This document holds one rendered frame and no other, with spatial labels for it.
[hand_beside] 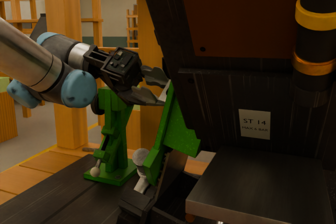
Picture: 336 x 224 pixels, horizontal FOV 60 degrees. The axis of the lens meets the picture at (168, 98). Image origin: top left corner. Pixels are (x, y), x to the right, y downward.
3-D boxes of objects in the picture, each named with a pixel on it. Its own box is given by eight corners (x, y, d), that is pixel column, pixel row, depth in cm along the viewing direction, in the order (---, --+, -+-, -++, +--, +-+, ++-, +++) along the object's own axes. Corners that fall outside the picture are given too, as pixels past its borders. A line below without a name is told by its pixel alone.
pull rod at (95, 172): (96, 179, 81) (95, 160, 79) (88, 177, 82) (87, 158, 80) (108, 171, 86) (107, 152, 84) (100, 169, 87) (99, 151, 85)
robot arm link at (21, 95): (22, 92, 58) (57, 54, 63) (-4, 86, 64) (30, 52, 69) (48, 116, 63) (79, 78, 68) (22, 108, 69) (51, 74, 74)
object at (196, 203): (333, 260, 30) (337, 234, 29) (184, 221, 36) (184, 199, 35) (311, 137, 65) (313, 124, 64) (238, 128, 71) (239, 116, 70)
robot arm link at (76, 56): (76, 78, 71) (94, 54, 75) (90, 84, 70) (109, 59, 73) (63, 59, 65) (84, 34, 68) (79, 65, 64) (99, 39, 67)
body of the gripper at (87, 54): (122, 79, 59) (76, 61, 63) (132, 101, 66) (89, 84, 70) (141, 52, 62) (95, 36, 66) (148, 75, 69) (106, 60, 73)
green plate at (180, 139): (186, 183, 55) (218, 78, 48) (147, 165, 57) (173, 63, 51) (203, 160, 65) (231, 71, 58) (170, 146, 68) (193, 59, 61)
